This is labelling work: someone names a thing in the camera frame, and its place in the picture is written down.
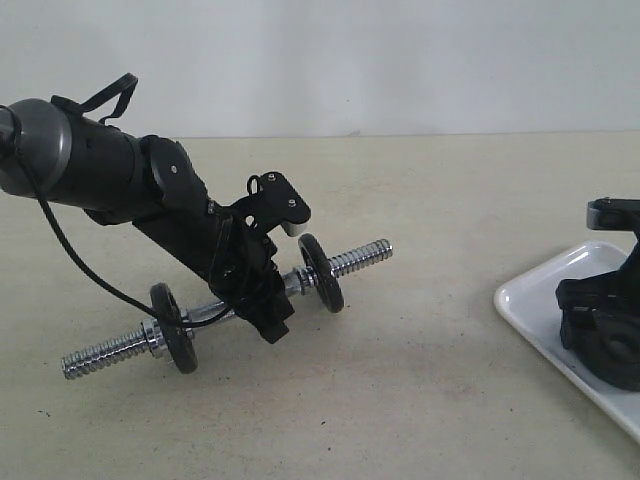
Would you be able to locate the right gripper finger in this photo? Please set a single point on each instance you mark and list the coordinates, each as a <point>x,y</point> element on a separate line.
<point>595,292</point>
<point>579,329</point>

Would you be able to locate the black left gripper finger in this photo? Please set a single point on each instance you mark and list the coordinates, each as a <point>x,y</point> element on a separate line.
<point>269,319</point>
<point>282,308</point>

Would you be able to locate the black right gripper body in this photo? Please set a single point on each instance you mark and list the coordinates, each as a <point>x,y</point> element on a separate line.
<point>626,282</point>

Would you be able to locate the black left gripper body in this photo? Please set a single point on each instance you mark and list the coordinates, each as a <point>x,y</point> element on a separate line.
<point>242,274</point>

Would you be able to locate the black weight plate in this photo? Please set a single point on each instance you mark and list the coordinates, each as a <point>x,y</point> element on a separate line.
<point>620,367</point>
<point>176,339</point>

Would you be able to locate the chrome threaded dumbbell bar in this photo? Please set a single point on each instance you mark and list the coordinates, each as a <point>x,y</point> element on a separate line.
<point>131,344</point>

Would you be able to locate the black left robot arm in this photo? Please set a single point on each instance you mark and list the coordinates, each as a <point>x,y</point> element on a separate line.
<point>149,182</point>

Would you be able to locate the white rectangular tray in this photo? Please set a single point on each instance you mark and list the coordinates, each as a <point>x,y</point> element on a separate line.
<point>528,303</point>

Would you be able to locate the black weight plate far end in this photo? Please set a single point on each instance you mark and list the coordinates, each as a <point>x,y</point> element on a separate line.
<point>320,273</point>

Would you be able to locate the chrome star collar nut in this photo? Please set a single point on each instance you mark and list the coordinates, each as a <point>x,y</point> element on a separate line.
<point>154,337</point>

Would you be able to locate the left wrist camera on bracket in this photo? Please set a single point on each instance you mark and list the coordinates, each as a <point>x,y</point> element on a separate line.
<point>273,202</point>

